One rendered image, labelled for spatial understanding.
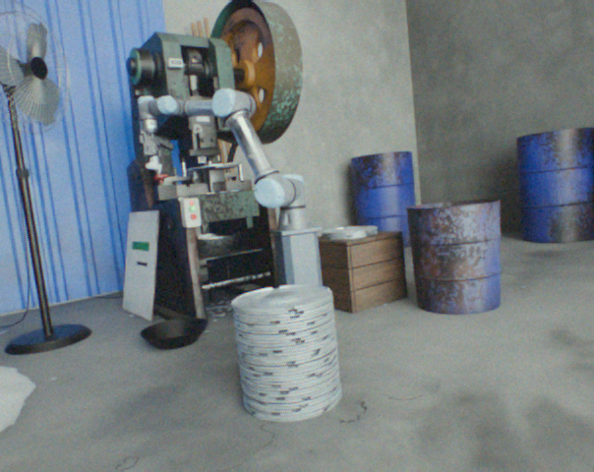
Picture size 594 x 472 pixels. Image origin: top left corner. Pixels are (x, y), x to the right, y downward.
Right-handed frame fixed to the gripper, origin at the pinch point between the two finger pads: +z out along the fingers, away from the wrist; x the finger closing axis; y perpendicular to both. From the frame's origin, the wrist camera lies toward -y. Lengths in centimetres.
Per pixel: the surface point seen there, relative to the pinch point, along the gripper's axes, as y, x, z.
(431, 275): -85, 88, 60
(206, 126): -34.4, -14.4, -24.5
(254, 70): -69, -14, -57
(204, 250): -23.3, -12.4, 42.1
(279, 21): -71, 14, -75
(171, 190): -3.6, 3.1, 9.0
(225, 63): -48, -10, -58
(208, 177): -28.2, -5.6, 3.7
